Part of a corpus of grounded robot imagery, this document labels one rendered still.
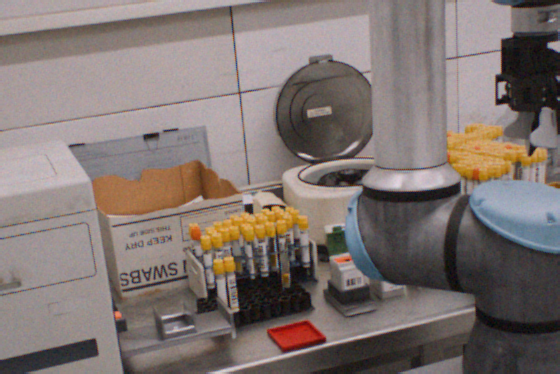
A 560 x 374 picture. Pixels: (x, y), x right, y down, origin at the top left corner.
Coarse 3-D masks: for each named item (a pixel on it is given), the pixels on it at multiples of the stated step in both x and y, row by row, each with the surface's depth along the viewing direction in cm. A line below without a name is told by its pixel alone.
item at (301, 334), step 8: (280, 328) 131; (288, 328) 131; (296, 328) 131; (304, 328) 131; (312, 328) 130; (272, 336) 128; (280, 336) 129; (288, 336) 129; (296, 336) 129; (304, 336) 128; (312, 336) 128; (320, 336) 127; (280, 344) 125; (288, 344) 126; (296, 344) 125; (304, 344) 126; (312, 344) 126
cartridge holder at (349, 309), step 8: (328, 280) 139; (328, 288) 139; (336, 288) 136; (360, 288) 135; (368, 288) 135; (328, 296) 139; (336, 296) 136; (344, 296) 135; (352, 296) 135; (360, 296) 135; (368, 296) 136; (336, 304) 136; (344, 304) 135; (352, 304) 135; (360, 304) 134; (368, 304) 134; (376, 304) 135; (344, 312) 134; (352, 312) 134; (360, 312) 134
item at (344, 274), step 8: (336, 256) 137; (344, 256) 137; (336, 264) 135; (344, 264) 134; (352, 264) 135; (336, 272) 136; (344, 272) 134; (352, 272) 134; (360, 272) 135; (336, 280) 136; (344, 280) 134; (352, 280) 135; (360, 280) 135; (344, 288) 135; (352, 288) 135
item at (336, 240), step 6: (336, 228) 137; (330, 234) 137; (336, 234) 137; (342, 234) 138; (330, 240) 137; (336, 240) 137; (342, 240) 138; (330, 246) 137; (336, 246) 138; (342, 246) 138; (330, 252) 137; (336, 252) 138; (342, 252) 138; (348, 252) 138
